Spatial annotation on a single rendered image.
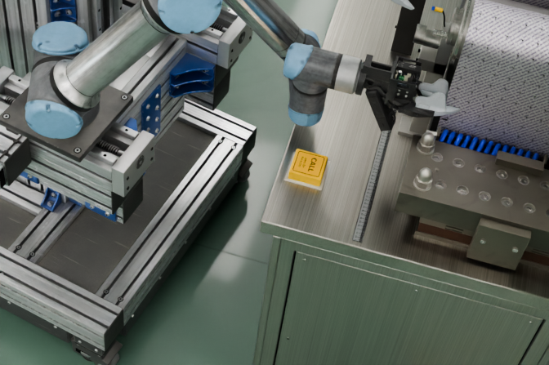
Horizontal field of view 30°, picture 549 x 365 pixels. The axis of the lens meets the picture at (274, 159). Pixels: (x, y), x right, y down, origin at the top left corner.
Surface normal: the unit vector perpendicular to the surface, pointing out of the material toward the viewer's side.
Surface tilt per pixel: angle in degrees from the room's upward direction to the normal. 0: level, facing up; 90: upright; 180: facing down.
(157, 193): 0
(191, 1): 84
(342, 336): 90
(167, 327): 0
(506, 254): 90
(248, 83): 0
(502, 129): 90
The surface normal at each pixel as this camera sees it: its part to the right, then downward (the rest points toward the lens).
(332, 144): 0.09, -0.64
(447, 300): -0.26, 0.72
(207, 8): 0.14, 0.70
